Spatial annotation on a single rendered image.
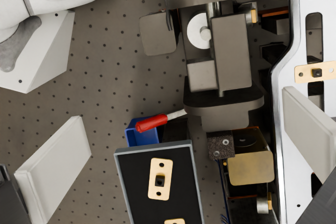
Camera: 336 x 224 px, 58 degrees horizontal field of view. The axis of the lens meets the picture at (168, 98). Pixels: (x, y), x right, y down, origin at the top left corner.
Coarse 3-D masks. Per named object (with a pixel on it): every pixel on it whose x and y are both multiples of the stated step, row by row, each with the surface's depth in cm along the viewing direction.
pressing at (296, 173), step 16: (288, 0) 60; (304, 0) 59; (320, 0) 58; (304, 16) 60; (304, 32) 60; (288, 48) 62; (304, 48) 61; (272, 64) 64; (288, 64) 63; (272, 80) 64; (288, 80) 64; (272, 96) 65; (272, 112) 66; (272, 128) 67; (272, 144) 70; (288, 144) 68; (288, 160) 69; (304, 160) 69; (288, 176) 71; (304, 176) 70; (288, 192) 72; (304, 192) 72; (288, 208) 73; (304, 208) 73
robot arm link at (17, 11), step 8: (0, 0) 63; (8, 0) 63; (16, 0) 64; (0, 8) 64; (8, 8) 65; (16, 8) 66; (24, 8) 67; (0, 16) 66; (8, 16) 67; (16, 16) 68; (24, 16) 70; (0, 24) 67; (8, 24) 69; (16, 24) 74; (0, 32) 70; (8, 32) 72; (0, 40) 72
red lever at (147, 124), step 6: (162, 114) 54; (168, 114) 55; (174, 114) 56; (180, 114) 56; (144, 120) 53; (150, 120) 53; (156, 120) 53; (162, 120) 54; (138, 126) 52; (144, 126) 52; (150, 126) 53; (156, 126) 54
